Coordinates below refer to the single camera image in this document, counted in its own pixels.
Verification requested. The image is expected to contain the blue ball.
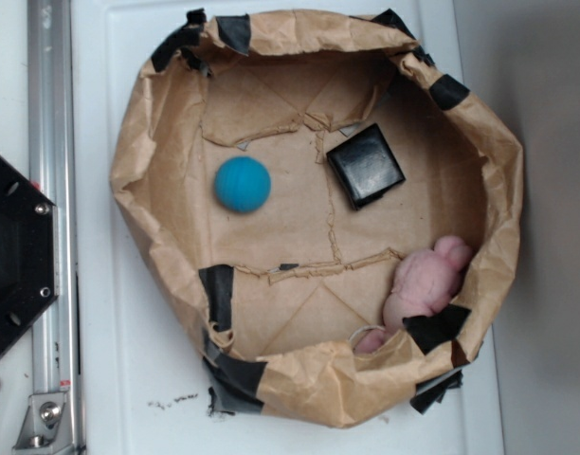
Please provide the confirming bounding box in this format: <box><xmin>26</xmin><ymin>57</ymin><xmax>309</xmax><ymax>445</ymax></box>
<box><xmin>214</xmin><ymin>156</ymin><xmax>271</xmax><ymax>213</ymax></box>

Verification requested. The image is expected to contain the black box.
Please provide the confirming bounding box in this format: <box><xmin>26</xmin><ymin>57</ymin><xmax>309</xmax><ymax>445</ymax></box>
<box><xmin>326</xmin><ymin>124</ymin><xmax>406</xmax><ymax>210</ymax></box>

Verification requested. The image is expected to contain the metal corner bracket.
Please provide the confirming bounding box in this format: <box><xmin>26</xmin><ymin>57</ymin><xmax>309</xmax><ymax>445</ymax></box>
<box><xmin>11</xmin><ymin>391</ymin><xmax>73</xmax><ymax>454</ymax></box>

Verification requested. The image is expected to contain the pink plush toy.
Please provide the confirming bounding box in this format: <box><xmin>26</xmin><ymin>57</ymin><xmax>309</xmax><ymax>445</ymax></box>
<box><xmin>353</xmin><ymin>235</ymin><xmax>474</xmax><ymax>355</ymax></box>

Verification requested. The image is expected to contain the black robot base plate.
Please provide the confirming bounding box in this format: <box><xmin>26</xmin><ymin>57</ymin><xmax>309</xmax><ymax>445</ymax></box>
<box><xmin>0</xmin><ymin>155</ymin><xmax>57</xmax><ymax>359</ymax></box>

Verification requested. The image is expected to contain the aluminium frame rail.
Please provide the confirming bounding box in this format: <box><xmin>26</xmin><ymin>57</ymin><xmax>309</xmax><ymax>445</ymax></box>
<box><xmin>27</xmin><ymin>1</ymin><xmax>85</xmax><ymax>454</ymax></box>

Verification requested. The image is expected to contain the brown paper bag bin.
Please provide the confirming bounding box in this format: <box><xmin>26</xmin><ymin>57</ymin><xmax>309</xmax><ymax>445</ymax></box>
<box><xmin>110</xmin><ymin>9</ymin><xmax>523</xmax><ymax>428</ymax></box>

